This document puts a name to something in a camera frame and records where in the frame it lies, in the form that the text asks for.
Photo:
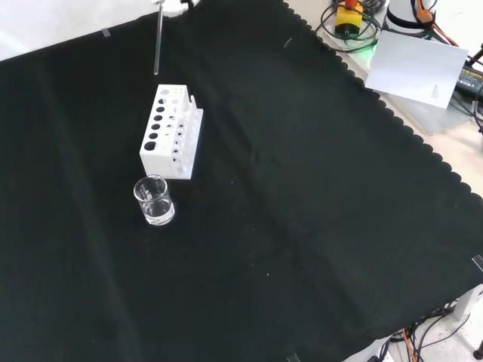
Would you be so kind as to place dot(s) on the white test tube rack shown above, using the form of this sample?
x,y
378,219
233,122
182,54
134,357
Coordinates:
x,y
154,162

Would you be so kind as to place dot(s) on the black bench cloth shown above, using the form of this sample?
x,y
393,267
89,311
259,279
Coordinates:
x,y
264,188

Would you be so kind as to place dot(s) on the white bench leg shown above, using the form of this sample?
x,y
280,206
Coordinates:
x,y
466,305

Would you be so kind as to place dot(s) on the yellow stop button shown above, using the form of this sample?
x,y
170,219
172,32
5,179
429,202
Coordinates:
x,y
349,17

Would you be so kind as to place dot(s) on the black power adapter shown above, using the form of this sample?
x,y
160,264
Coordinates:
x,y
471,81

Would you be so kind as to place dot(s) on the clear glass rod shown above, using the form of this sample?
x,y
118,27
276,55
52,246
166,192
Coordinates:
x,y
158,45

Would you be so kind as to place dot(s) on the pale board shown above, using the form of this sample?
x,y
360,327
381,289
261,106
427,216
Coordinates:
x,y
415,68

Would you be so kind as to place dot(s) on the small clear glass beaker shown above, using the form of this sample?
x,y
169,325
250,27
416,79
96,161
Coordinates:
x,y
158,215

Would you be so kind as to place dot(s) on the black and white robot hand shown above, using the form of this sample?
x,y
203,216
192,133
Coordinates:
x,y
174,7

